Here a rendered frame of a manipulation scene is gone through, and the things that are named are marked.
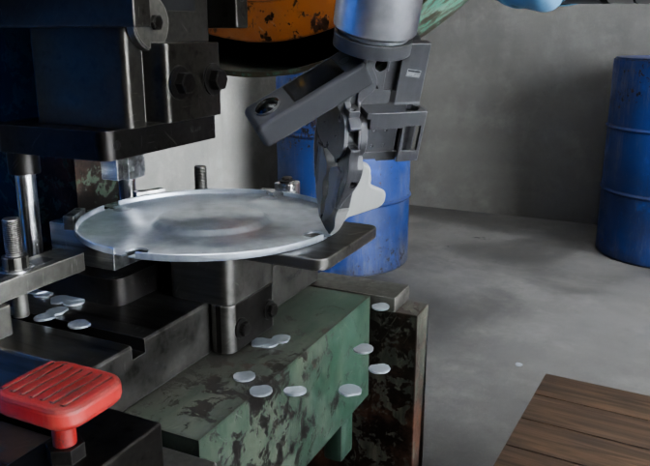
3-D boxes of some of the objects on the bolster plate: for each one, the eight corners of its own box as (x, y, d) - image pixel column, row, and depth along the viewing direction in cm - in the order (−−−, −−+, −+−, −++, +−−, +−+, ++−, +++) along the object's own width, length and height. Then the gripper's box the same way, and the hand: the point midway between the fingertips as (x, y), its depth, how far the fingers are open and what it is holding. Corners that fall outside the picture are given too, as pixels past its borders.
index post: (302, 245, 98) (302, 175, 96) (291, 250, 96) (290, 179, 93) (283, 242, 100) (282, 173, 97) (273, 247, 97) (272, 177, 94)
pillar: (48, 257, 83) (36, 135, 79) (33, 262, 81) (19, 138, 77) (34, 254, 84) (21, 134, 80) (19, 260, 82) (5, 137, 78)
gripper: (446, 51, 63) (402, 249, 74) (401, 17, 70) (369, 204, 81) (356, 51, 60) (325, 259, 71) (319, 16, 67) (296, 211, 78)
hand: (325, 222), depth 75 cm, fingers closed
